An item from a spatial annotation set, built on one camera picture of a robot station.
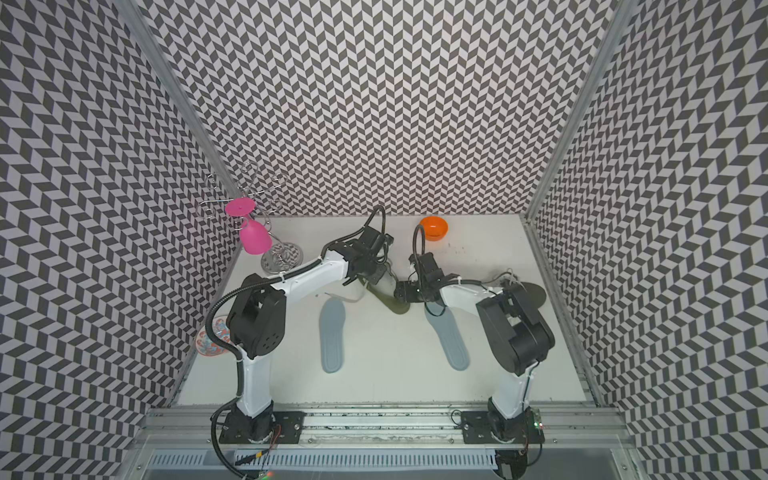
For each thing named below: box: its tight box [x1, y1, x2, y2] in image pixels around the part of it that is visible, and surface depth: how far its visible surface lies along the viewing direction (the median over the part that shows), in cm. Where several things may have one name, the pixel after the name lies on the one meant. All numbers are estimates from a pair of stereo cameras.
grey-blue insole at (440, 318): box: [424, 301, 470, 371], surface depth 88 cm
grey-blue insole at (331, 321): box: [318, 297, 346, 374], surface depth 89 cm
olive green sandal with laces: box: [358, 268, 410, 315], surface depth 96 cm
